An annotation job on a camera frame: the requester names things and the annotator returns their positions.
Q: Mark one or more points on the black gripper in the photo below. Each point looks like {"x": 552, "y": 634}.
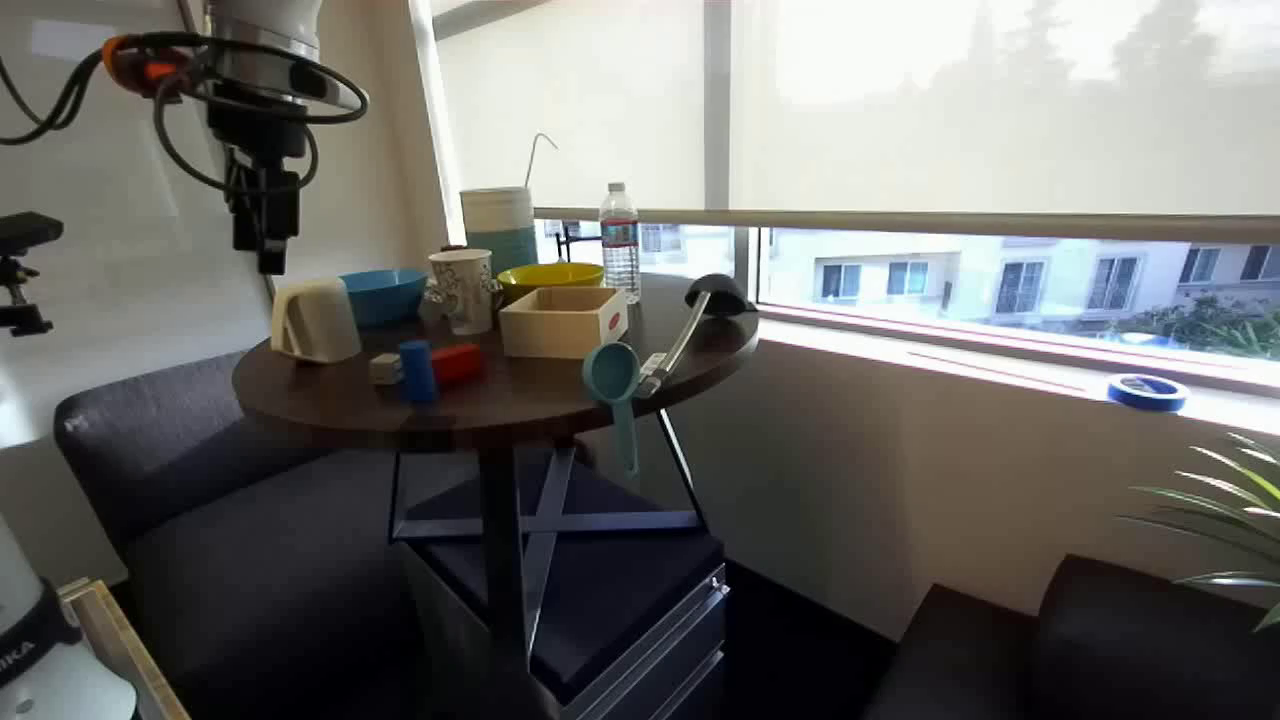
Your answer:
{"x": 261, "y": 170}

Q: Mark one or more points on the cream plastic jug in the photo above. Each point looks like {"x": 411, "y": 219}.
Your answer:
{"x": 316, "y": 320}

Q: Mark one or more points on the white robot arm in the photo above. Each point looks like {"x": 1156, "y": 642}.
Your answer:
{"x": 266, "y": 33}

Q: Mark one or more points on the blue plastic bowl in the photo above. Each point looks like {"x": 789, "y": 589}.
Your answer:
{"x": 386, "y": 297}

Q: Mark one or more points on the white patterned cup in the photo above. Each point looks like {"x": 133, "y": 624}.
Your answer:
{"x": 462, "y": 288}

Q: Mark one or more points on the thin bent rod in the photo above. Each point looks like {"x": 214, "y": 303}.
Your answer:
{"x": 532, "y": 148}

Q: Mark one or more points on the light wooden box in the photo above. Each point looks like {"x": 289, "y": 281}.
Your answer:
{"x": 560, "y": 327}

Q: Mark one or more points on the grey fabric sofa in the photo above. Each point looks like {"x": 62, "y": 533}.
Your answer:
{"x": 253, "y": 572}

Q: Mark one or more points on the white roller blind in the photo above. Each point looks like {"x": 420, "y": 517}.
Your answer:
{"x": 575, "y": 92}
{"x": 1003, "y": 104}

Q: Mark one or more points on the clear water bottle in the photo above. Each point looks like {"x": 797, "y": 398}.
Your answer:
{"x": 619, "y": 240}

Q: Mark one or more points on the round dark wooden table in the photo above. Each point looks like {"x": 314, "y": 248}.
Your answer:
{"x": 500, "y": 533}

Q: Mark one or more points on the teal ball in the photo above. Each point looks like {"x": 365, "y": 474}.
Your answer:
{"x": 613, "y": 372}

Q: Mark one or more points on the white device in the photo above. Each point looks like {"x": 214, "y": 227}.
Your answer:
{"x": 46, "y": 680}

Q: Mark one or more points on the blue dish on sill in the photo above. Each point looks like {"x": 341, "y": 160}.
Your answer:
{"x": 1145, "y": 393}

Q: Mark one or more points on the black leather couch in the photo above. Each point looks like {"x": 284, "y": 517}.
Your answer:
{"x": 1132, "y": 652}

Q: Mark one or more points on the green potted plant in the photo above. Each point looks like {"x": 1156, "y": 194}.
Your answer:
{"x": 1233, "y": 514}

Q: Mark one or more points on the light wooden frame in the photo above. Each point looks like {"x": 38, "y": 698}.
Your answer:
{"x": 120, "y": 645}

